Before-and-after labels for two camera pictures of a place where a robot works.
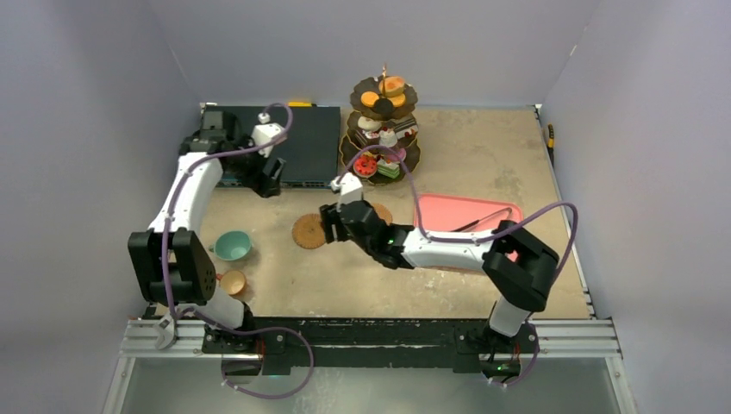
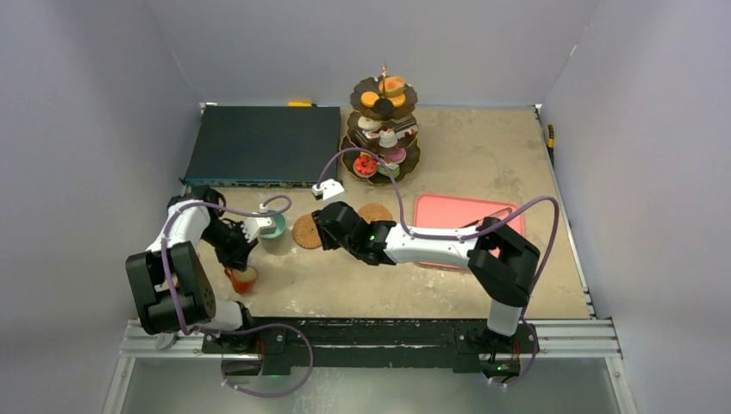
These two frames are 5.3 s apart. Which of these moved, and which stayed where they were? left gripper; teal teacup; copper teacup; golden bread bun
Moved: teal teacup; copper teacup; left gripper
Stayed: golden bread bun
